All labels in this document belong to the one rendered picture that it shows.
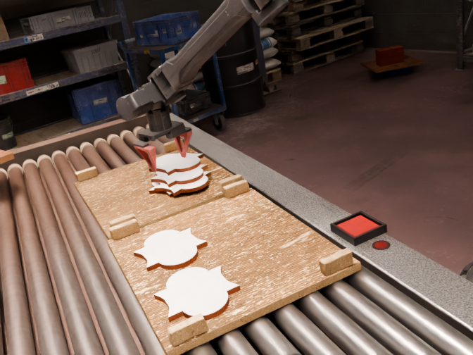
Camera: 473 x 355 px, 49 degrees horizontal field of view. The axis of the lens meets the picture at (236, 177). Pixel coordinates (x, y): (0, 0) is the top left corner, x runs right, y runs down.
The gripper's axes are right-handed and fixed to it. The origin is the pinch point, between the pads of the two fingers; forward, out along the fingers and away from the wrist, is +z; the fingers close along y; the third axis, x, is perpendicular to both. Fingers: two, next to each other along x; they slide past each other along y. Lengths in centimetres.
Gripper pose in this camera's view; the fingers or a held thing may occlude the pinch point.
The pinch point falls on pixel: (168, 160)
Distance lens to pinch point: 133.5
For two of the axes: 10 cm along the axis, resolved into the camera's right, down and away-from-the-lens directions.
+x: 7.0, 1.8, -6.9
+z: 1.6, 9.0, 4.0
